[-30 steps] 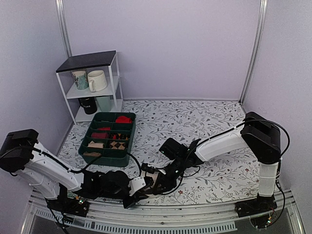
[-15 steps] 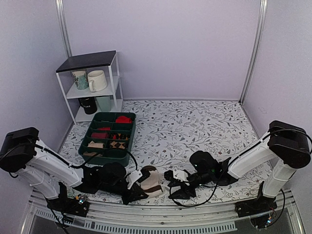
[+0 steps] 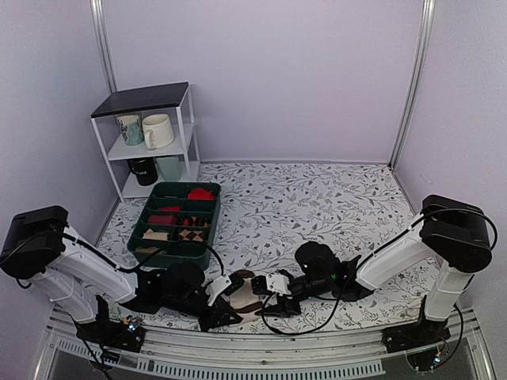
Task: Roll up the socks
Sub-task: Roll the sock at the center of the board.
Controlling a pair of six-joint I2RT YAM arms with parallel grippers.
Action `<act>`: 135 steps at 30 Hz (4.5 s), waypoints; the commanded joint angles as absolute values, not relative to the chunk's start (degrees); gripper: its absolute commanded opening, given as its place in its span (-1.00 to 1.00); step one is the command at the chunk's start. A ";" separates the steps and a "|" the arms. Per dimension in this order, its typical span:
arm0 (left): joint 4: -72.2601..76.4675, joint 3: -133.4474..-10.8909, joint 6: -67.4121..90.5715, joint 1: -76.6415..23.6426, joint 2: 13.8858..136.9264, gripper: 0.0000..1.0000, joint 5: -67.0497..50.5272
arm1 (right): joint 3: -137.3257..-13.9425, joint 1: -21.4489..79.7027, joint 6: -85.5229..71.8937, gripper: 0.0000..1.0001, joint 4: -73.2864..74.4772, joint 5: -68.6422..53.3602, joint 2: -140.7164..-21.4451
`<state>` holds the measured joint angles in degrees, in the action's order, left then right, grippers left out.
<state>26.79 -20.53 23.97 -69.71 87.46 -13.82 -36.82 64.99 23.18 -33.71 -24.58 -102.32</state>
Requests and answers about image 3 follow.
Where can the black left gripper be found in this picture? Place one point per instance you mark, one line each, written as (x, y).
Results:
(216, 319)

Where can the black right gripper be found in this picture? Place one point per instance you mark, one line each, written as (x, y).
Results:
(282, 310)

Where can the cream and brown sock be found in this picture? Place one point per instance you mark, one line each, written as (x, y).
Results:
(243, 301)

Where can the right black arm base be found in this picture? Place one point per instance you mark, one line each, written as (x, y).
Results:
(415, 335)

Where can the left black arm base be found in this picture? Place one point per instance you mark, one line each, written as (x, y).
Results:
(126, 334)

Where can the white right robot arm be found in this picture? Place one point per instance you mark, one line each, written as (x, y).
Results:
(458, 234)

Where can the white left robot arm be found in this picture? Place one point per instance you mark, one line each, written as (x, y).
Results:
(43, 249)

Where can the floral table mat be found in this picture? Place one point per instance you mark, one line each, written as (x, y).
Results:
(269, 210)

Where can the argyle rolled sock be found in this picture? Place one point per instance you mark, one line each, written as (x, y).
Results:
(191, 235)
(193, 221)

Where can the green divided organizer tray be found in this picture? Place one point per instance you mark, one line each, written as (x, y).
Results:
(166, 194)

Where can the tan rolled sock front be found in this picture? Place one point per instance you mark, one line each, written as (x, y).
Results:
(149, 250)

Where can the beige rolled sock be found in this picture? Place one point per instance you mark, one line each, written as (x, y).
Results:
(156, 235)

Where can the dark red rolled sock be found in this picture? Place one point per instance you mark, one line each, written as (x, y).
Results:
(162, 220)

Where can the red rolled sock middle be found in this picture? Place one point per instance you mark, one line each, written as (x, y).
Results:
(169, 210)

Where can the red rolled sock back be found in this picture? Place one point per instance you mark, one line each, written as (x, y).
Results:
(201, 194)

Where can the pale green mug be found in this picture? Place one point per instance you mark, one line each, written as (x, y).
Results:
(169, 167)

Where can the black mug with lettering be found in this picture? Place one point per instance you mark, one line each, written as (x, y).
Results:
(144, 170)

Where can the white shelf with black top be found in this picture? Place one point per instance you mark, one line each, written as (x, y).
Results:
(174, 99)

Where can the cream ceramic mug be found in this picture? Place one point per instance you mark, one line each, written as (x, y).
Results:
(158, 131)

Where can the teal patterned mug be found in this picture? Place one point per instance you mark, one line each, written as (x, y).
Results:
(131, 129)

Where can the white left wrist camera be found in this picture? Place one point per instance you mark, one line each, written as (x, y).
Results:
(216, 287)

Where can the aluminium front rail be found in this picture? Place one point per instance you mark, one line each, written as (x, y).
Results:
(350, 354)

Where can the left aluminium corner post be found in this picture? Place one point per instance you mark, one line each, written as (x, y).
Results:
(99, 27)

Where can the aluminium corner post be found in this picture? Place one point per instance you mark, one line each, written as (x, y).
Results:
(423, 39)
(99, 27)

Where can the right aluminium corner post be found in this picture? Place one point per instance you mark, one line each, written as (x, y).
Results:
(423, 39)

